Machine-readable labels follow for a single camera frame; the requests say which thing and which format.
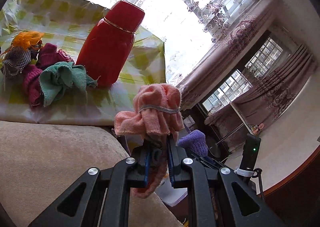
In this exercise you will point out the black white houndstooth pouch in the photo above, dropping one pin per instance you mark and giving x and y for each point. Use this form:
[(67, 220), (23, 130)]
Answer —
[(15, 60)]

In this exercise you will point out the green checkered plastic tablecloth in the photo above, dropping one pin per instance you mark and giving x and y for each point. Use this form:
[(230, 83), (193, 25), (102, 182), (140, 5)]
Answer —
[(66, 24)]

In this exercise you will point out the teal green towel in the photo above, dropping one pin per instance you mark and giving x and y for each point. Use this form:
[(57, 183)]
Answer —
[(62, 76)]

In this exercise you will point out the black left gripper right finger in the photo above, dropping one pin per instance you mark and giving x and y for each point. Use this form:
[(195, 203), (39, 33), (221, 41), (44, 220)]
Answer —
[(216, 197)]

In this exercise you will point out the purple floral curtain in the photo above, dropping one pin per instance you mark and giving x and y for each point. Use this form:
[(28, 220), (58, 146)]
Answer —
[(272, 91)]

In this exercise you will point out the pink knitted cloth bundle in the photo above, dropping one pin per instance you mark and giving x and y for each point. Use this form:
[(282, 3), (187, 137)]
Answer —
[(156, 115)]

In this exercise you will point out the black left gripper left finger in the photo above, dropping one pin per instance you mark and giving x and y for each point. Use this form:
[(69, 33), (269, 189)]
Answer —
[(100, 197)]

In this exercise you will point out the black tracker device green light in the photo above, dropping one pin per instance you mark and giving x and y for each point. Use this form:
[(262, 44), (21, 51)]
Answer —
[(249, 156)]

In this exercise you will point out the magenta knitted glove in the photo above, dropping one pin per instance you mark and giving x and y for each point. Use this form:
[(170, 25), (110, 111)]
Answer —
[(31, 85), (50, 55)]

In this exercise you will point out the red thermos flask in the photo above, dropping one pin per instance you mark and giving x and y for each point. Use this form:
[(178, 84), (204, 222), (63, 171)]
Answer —
[(109, 43)]

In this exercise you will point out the orange mesh bag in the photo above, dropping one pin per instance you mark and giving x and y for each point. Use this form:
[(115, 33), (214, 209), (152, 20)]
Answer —
[(27, 39)]

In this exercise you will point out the sheer floral lace curtain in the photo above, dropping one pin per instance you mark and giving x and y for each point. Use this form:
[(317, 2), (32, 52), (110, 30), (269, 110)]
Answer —
[(190, 29)]

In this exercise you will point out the beige sofa cushion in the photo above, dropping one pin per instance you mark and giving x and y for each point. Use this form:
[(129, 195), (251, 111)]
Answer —
[(38, 162)]

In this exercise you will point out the purple knitted glove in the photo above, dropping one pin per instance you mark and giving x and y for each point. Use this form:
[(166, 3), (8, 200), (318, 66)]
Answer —
[(196, 142)]

